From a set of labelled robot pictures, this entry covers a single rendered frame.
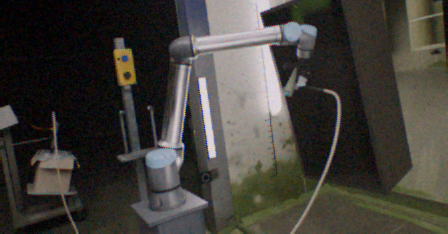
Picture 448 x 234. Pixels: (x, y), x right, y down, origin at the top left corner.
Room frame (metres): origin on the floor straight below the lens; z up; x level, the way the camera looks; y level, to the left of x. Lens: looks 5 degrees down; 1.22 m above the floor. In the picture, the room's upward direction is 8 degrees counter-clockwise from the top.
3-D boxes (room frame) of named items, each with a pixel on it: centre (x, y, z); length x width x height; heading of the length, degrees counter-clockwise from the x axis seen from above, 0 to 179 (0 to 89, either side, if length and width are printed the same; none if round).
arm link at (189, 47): (1.62, -0.10, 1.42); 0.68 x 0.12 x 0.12; 90
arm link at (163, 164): (1.58, 0.34, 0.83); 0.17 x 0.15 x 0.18; 0
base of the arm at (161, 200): (1.57, 0.34, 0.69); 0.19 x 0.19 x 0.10
